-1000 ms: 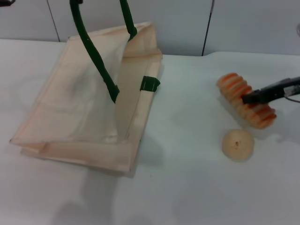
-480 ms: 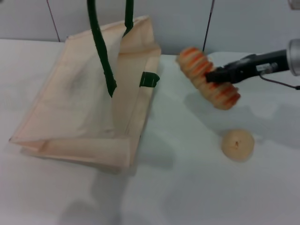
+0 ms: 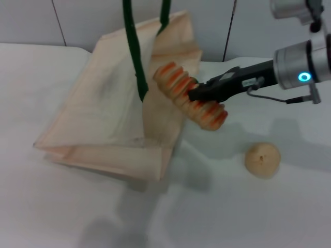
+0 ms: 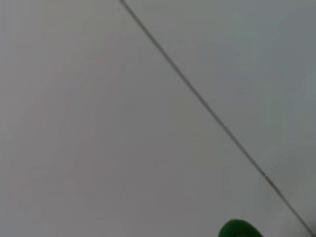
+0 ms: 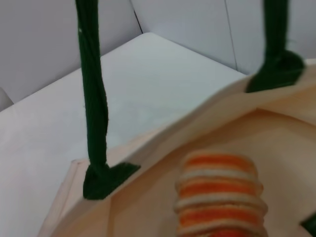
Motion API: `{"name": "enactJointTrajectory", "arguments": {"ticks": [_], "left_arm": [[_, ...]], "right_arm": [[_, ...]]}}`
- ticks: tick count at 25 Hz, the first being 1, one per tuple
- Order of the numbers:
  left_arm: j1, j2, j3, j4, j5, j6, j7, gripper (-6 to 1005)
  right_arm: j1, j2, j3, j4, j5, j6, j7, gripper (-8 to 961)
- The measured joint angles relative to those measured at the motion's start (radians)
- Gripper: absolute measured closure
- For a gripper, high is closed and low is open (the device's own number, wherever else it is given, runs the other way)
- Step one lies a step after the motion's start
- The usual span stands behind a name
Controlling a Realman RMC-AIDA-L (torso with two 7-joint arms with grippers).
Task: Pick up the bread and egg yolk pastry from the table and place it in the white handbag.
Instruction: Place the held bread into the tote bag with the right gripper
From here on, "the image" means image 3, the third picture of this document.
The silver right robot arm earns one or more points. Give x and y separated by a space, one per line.
294 64

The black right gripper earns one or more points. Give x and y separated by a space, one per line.
238 80

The orange striped bread loaf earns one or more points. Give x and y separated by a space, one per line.
178 82

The round egg yolk pastry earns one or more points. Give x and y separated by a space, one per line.
262 160

